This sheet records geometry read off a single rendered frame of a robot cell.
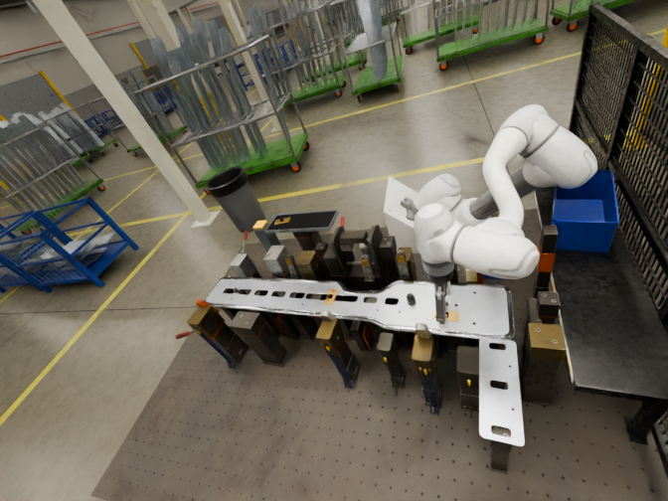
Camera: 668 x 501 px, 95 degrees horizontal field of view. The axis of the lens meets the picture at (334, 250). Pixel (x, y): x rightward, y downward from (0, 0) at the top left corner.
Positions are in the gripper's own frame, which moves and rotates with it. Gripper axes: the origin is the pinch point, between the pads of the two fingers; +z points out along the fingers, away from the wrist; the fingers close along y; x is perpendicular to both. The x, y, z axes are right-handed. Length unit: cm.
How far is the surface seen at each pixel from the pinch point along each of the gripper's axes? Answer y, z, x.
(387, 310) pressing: 0.5, 4.6, 21.2
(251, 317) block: -11, 2, 78
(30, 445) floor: -91, 105, 326
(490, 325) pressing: -2.2, 4.6, -13.7
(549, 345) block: -11.0, -1.4, -27.7
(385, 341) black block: -11.9, 5.6, 19.6
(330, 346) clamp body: -17.3, 4.4, 38.8
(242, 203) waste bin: 180, 62, 250
